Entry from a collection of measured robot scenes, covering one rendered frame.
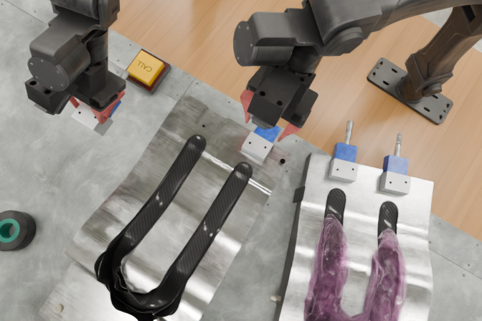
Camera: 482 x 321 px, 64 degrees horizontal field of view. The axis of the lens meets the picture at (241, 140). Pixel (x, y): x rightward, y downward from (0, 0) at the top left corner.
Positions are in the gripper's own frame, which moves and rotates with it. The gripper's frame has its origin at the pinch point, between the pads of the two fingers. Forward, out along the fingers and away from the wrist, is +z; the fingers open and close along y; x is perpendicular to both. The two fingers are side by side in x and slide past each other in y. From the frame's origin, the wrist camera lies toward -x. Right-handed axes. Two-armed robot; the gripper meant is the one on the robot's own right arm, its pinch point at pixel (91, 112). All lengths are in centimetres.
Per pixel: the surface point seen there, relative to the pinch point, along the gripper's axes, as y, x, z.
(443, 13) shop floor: 69, 168, 22
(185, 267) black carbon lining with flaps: 29.5, -11.3, 9.7
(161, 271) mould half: 26.3, -14.2, 9.5
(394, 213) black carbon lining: 60, 18, 2
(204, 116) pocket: 16.2, 15.2, 2.4
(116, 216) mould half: 13.9, -10.3, 9.3
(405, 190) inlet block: 59, 21, -3
